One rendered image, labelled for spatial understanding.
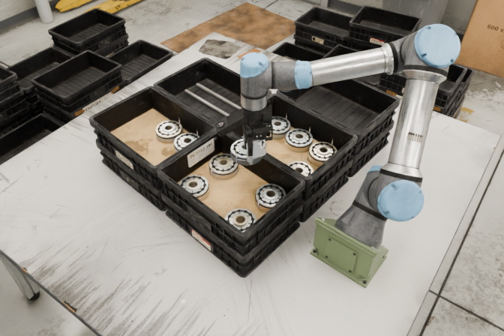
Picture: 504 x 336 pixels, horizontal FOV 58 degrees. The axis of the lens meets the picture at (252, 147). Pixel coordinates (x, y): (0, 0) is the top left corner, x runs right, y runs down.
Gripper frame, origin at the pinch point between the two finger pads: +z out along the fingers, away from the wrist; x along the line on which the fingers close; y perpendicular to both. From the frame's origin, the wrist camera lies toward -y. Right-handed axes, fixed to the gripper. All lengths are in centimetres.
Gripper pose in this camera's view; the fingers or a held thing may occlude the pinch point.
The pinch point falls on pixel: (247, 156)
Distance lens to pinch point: 145.1
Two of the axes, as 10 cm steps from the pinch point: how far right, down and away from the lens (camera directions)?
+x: -1.8, -6.6, 7.3
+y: 9.8, -1.2, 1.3
